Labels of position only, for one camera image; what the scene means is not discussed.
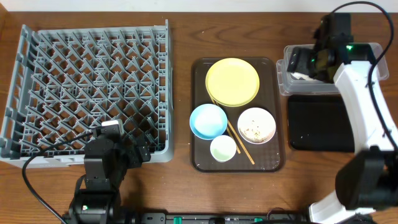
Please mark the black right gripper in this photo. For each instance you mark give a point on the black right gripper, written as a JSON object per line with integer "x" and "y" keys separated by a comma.
{"x": 300, "y": 61}

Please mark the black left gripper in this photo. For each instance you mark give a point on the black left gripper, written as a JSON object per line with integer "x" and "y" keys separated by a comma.
{"x": 132, "y": 150}

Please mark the light blue bowl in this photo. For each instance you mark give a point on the light blue bowl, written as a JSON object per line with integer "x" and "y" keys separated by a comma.
{"x": 208, "y": 121}

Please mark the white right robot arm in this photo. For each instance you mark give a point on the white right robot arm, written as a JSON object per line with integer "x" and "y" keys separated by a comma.
{"x": 369, "y": 181}

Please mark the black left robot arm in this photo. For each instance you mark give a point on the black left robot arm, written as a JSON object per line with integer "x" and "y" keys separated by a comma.
{"x": 97, "y": 198}

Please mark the clear plastic waste bin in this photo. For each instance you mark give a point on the clear plastic waste bin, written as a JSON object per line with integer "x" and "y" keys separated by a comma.
{"x": 290, "y": 86}

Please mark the black waste tray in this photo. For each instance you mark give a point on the black waste tray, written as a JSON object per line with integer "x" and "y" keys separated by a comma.
{"x": 319, "y": 123}

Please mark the grey plastic dishwasher rack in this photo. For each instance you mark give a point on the grey plastic dishwasher rack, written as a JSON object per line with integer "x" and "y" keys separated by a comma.
{"x": 66, "y": 82}

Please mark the crumpled white tissue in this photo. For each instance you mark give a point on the crumpled white tissue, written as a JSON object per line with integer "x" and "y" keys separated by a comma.
{"x": 302, "y": 77}

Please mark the small pale green cup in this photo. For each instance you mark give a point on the small pale green cup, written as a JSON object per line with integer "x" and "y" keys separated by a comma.
{"x": 222, "y": 148}

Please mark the yellow plate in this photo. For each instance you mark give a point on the yellow plate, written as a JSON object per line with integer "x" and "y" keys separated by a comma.
{"x": 232, "y": 82}

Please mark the wooden chopstick with pattern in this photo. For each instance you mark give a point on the wooden chopstick with pattern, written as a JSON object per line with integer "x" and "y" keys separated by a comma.
{"x": 231, "y": 131}

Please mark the dark brown serving tray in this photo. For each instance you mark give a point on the dark brown serving tray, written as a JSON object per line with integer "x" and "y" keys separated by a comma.
{"x": 267, "y": 157}

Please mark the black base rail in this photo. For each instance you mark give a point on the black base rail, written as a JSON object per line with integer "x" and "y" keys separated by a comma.
{"x": 277, "y": 218}

